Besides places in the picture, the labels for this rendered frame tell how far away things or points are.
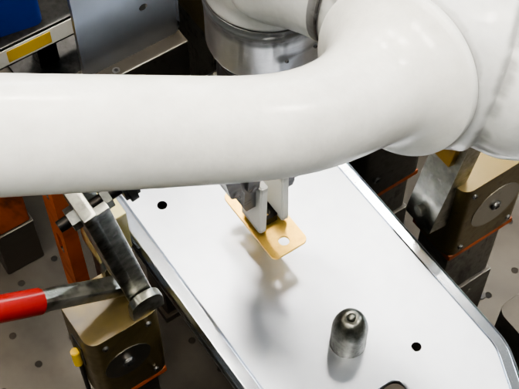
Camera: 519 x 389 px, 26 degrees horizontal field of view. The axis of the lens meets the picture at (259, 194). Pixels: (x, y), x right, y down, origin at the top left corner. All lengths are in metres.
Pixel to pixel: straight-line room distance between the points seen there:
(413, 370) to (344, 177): 0.21
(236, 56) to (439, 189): 0.33
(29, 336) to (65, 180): 0.84
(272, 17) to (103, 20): 0.44
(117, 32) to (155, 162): 0.63
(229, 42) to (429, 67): 0.21
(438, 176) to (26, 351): 0.56
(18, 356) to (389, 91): 0.85
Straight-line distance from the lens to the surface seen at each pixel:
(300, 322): 1.01
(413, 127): 0.61
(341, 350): 0.99
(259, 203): 0.97
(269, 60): 0.77
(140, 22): 1.16
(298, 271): 1.04
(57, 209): 0.98
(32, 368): 1.35
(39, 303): 0.89
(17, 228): 1.34
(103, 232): 0.84
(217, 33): 0.78
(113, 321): 0.96
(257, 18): 0.73
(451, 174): 1.03
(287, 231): 1.01
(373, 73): 0.58
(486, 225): 1.14
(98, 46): 1.15
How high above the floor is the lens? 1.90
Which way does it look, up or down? 57 degrees down
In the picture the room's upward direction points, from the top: straight up
